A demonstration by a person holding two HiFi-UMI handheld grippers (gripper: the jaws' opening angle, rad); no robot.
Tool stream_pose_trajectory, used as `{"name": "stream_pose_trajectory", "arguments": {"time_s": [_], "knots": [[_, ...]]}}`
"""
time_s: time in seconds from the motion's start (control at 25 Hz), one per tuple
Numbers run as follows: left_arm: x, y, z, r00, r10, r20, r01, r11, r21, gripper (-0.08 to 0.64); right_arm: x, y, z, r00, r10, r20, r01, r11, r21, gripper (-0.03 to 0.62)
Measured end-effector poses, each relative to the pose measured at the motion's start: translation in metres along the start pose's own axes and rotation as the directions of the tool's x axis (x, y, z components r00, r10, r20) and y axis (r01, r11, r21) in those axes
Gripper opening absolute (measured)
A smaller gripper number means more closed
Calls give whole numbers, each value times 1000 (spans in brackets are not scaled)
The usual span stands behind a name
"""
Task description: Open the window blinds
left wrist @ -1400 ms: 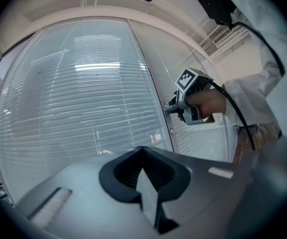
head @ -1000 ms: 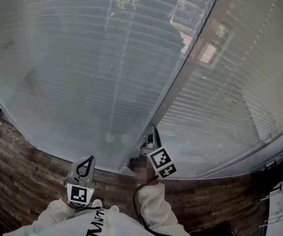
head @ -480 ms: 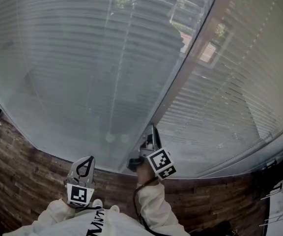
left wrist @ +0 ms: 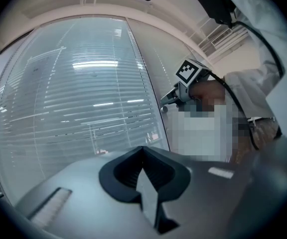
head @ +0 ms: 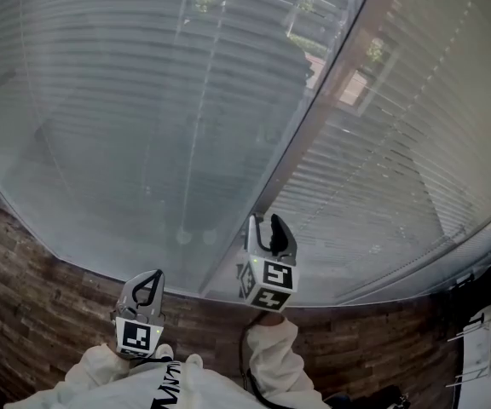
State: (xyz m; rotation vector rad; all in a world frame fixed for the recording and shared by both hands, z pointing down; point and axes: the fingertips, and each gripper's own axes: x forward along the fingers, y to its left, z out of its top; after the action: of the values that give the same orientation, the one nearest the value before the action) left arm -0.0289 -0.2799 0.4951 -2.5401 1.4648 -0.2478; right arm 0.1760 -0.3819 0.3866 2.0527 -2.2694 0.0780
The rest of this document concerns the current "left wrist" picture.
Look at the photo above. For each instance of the black rectangular device box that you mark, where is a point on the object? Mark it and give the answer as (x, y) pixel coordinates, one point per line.
(213, 5)

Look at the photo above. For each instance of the bundle of white ceiling pipes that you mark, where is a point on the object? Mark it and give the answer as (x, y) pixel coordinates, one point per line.
(230, 49)

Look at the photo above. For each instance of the person's right forearm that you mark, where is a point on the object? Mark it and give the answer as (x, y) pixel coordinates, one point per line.
(245, 93)

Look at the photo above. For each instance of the grey partition frame post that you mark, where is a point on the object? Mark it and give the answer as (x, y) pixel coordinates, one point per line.
(149, 77)

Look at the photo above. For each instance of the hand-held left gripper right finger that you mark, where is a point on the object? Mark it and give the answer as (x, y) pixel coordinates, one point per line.
(203, 195)

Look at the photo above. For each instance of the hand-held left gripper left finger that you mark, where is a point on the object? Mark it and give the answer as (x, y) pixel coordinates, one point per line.
(83, 195)

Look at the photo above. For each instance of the round grey blinds knob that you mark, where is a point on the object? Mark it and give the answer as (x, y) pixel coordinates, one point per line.
(164, 109)

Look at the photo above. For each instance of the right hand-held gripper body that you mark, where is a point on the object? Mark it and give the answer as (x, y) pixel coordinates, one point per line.
(188, 72)

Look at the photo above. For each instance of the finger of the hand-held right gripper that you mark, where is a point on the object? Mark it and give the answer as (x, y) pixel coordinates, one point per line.
(172, 100)
(171, 93)

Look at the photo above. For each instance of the white air vent grille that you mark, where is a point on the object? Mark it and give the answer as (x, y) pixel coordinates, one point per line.
(220, 37)

